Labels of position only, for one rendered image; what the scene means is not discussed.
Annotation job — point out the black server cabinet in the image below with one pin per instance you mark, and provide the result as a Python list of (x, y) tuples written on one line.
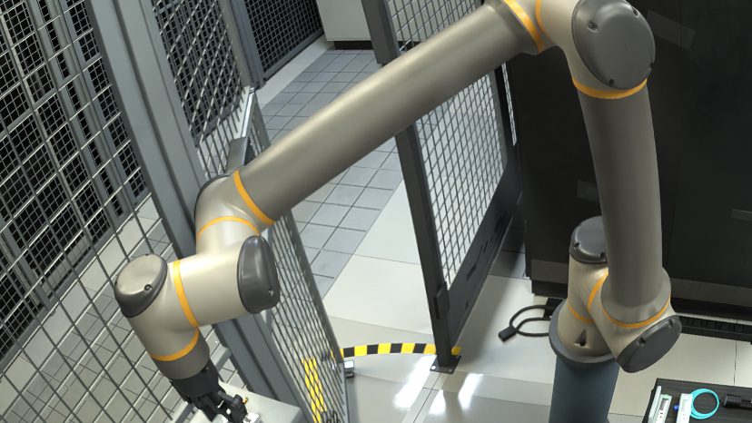
[(705, 147)]

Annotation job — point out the black work table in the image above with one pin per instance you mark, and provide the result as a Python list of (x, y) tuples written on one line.
[(734, 414)]

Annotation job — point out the grey mesh-door server racks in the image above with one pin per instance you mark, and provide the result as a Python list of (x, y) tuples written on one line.
[(35, 194)]

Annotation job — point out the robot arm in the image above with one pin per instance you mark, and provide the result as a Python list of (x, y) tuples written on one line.
[(382, 117)]

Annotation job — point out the black hand tool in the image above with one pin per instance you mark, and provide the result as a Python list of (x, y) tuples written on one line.
[(737, 401)]

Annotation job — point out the white cooling unit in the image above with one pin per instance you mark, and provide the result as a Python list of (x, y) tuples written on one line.
[(346, 20)]

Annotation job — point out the white plastic part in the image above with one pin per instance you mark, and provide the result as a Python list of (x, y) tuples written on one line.
[(662, 405)]

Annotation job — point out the grey floor hold-open catch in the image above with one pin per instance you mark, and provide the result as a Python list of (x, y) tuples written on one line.
[(349, 369)]

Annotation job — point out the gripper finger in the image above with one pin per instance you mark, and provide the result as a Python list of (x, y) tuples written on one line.
[(234, 404), (210, 412)]

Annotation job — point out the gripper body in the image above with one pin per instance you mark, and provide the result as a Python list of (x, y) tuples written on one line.
[(194, 384)]

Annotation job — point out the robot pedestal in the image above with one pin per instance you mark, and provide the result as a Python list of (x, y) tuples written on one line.
[(581, 387)]

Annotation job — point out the grey mesh cage gate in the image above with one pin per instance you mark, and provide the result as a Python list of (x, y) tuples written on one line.
[(311, 329)]

